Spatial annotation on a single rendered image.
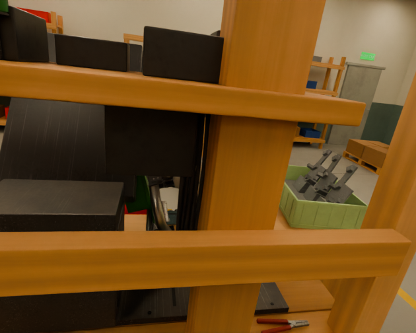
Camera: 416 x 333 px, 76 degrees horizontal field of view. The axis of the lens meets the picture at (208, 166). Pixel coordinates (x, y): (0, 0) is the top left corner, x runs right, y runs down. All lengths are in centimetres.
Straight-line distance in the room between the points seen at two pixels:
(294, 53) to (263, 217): 30
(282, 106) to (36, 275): 47
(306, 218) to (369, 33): 723
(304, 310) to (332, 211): 76
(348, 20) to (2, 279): 798
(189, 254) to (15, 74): 36
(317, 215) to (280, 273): 107
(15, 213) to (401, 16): 899
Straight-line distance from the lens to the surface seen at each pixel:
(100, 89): 40
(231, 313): 69
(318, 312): 103
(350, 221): 172
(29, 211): 68
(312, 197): 181
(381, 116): 924
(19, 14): 54
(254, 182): 50
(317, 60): 698
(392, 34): 897
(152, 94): 39
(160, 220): 81
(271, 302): 97
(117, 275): 51
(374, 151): 641
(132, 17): 636
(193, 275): 52
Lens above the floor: 156
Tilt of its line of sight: 20 degrees down
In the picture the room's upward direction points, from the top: 7 degrees clockwise
